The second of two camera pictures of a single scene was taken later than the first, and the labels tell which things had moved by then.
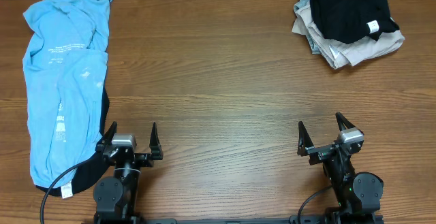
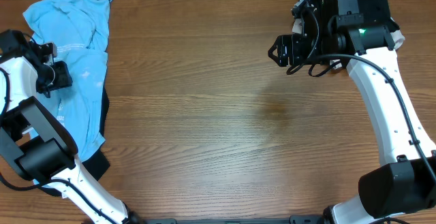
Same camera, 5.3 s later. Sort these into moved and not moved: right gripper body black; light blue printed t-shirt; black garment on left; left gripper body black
Moved: left gripper body black; right gripper body black
Not moved: black garment on left; light blue printed t-shirt
